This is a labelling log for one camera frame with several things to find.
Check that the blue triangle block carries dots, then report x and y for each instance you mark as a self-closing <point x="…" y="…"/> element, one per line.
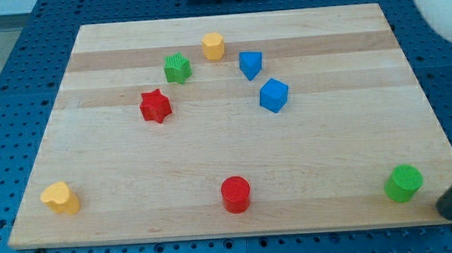
<point x="250" y="63"/>

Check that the green star block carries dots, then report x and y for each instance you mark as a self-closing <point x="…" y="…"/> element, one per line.
<point x="177" y="68"/>

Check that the wooden board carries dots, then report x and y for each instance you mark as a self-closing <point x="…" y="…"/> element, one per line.
<point x="354" y="111"/>

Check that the green cylinder block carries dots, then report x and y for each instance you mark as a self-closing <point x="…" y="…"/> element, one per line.
<point x="403" y="183"/>

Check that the blue cube block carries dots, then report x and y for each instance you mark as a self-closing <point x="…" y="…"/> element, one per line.
<point x="273" y="95"/>

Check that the yellow hexagon block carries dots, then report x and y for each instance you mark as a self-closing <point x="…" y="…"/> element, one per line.
<point x="213" y="46"/>

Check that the red star block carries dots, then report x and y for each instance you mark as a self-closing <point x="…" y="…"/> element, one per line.
<point x="155" y="106"/>

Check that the yellow heart block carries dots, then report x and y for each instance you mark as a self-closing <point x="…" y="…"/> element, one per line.
<point x="60" y="198"/>

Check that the red cylinder block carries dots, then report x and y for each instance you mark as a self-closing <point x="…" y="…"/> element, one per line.
<point x="235" y="191"/>

